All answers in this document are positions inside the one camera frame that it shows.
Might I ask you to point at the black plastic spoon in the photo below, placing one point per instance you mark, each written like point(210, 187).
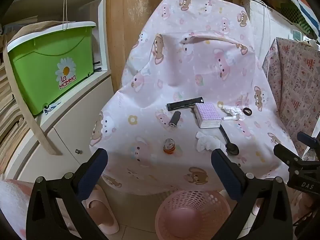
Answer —
point(232, 149)

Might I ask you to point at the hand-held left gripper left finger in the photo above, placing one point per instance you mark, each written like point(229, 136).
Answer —
point(92, 177)

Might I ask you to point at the white tissue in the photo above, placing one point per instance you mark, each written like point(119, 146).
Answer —
point(208, 142)

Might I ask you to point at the white shelf unit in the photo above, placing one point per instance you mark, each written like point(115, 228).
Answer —
point(102, 30)

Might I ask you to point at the purple checked tissue pack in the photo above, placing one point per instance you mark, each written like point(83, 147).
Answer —
point(207, 113)

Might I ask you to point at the white plastic wrapper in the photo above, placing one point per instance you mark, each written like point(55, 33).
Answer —
point(231, 111)

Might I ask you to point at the pink cartoon printed cloth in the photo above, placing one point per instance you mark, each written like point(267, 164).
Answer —
point(200, 80)

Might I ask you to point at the pink slipper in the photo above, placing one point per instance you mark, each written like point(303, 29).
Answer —
point(102, 212)

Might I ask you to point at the wooden door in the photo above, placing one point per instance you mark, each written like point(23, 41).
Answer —
point(135, 17)

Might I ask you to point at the green plastic storage box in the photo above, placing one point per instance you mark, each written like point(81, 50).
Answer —
point(42, 65)

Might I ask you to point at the pink perforated plastic basket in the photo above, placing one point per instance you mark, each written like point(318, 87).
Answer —
point(190, 217)

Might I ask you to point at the blue white striped cloth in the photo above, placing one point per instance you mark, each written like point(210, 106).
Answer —
point(295, 2)

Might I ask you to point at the red patterned printed cloth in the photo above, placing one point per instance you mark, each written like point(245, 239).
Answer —
point(297, 80)

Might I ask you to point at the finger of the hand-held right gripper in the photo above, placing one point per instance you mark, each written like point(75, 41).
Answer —
point(306, 138)
point(285, 153)

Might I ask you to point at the person's pink fleece clothing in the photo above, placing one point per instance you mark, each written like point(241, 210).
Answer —
point(12, 200)

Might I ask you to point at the beige wooden slat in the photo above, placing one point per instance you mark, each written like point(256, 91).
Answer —
point(37, 130)

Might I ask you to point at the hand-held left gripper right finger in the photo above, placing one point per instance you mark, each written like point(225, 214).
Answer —
point(225, 175)

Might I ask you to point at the wall socket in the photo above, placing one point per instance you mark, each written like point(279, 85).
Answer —
point(296, 35)

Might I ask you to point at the black wrapper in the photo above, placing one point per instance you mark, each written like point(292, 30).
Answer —
point(182, 103)

